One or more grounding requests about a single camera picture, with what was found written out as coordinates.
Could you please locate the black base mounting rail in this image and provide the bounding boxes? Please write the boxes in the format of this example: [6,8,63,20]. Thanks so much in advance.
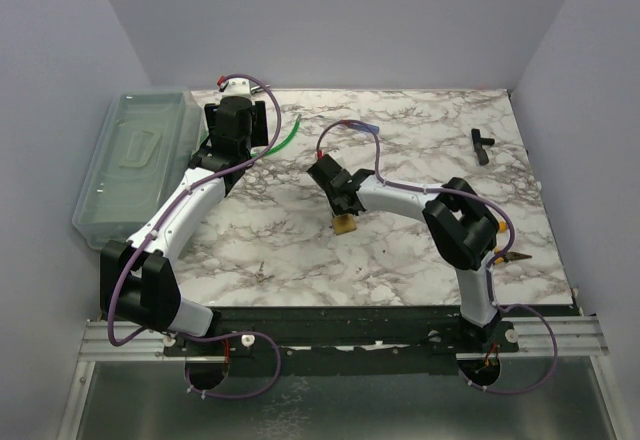
[164,306,518,376]

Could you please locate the black T-shaped tool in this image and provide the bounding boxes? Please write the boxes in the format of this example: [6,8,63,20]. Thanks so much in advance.
[471,128,495,166]

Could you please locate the blue red small screwdriver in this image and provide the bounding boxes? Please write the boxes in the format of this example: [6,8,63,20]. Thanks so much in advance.
[342,119,380,135]

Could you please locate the green cable lock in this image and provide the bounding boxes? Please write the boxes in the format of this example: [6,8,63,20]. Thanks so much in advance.
[250,85,301,156]

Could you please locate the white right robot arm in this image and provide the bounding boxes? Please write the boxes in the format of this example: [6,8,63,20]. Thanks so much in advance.
[307,155,500,352]

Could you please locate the clear plastic storage box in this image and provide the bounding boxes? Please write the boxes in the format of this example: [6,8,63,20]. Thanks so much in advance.
[72,89,205,251]

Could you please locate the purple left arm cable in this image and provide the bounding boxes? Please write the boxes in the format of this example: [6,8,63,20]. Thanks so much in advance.
[107,73,282,402]

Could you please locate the yellow handled pliers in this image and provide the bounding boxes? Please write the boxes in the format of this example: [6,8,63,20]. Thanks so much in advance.
[493,250,532,264]

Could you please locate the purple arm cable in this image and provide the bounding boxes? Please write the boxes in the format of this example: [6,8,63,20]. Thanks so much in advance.
[107,73,282,402]
[315,119,559,395]

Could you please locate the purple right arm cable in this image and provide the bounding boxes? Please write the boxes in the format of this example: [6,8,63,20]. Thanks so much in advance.
[315,119,559,395]

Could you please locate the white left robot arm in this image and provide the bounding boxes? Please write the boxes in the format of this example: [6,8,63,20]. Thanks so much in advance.
[100,95,269,355]

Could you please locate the brass padlock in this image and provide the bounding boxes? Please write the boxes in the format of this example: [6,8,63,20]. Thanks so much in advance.
[332,214,357,235]

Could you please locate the aluminium extrusion rail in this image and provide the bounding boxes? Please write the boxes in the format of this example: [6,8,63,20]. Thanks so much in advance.
[79,319,174,361]

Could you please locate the spare silver keys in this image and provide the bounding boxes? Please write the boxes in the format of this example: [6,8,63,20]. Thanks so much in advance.
[254,261,274,284]

